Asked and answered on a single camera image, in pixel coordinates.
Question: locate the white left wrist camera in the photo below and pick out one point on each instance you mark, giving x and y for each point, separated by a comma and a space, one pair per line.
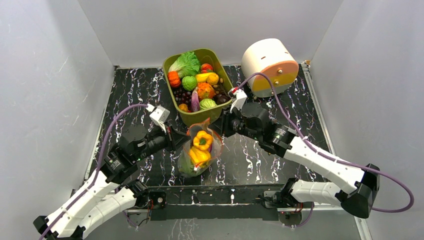
159, 115

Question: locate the olive green plastic bin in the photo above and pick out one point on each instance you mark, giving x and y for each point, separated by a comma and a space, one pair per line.
205, 56

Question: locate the dark purple eggplant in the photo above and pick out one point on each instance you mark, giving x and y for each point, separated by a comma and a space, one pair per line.
221, 99

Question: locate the red tomato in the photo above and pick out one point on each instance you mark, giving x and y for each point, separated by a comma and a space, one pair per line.
206, 68

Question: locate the green leafy vegetable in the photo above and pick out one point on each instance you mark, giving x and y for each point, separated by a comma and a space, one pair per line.
185, 166

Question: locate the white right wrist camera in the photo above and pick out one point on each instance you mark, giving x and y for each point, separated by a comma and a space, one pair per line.
238, 98

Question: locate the orange yellow bell pepper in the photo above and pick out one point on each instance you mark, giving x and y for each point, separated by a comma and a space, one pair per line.
203, 140

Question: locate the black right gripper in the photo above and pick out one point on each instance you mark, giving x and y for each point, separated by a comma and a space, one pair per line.
226, 123

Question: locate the small orange yellow fruit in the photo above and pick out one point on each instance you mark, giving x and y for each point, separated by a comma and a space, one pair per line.
213, 79

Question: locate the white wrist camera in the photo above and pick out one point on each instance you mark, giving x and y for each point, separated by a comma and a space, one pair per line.
238, 98
159, 115

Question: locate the clear zip top bag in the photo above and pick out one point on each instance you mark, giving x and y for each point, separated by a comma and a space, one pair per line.
215, 150

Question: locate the dark purple grapes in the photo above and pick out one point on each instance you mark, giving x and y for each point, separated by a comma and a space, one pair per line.
182, 96

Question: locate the orange mini pumpkin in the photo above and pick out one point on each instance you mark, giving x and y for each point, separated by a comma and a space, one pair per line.
174, 79

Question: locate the yellow squash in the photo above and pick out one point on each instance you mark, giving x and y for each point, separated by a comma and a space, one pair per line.
202, 77

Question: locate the white cylindrical drawer box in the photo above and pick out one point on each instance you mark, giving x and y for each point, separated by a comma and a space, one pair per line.
271, 58

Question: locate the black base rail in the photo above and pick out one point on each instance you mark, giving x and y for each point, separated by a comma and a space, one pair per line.
207, 202

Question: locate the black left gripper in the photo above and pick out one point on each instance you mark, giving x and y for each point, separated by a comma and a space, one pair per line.
172, 145

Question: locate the green bumpy citrus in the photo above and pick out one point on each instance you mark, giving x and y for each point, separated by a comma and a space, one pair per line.
189, 83

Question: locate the pale green cabbage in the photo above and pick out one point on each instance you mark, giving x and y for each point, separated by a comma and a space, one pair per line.
207, 103

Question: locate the purple white radicchio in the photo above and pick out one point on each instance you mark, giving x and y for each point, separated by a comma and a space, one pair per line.
195, 103

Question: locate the green lettuce head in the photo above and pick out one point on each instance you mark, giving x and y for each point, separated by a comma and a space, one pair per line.
187, 64

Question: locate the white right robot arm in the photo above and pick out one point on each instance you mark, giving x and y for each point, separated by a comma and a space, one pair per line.
349, 187

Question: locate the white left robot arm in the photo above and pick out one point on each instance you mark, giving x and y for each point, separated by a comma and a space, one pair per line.
105, 194

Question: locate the orange mottled fruit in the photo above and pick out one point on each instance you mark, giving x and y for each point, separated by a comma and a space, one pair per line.
205, 91

